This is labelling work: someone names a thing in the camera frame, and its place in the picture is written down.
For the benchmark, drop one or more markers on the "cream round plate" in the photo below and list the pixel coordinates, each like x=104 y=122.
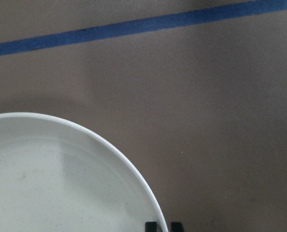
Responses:
x=58 y=176

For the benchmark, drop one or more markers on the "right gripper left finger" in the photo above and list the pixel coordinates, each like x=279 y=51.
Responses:
x=151 y=226

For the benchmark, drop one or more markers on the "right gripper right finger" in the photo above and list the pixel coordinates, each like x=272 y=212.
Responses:
x=177 y=227

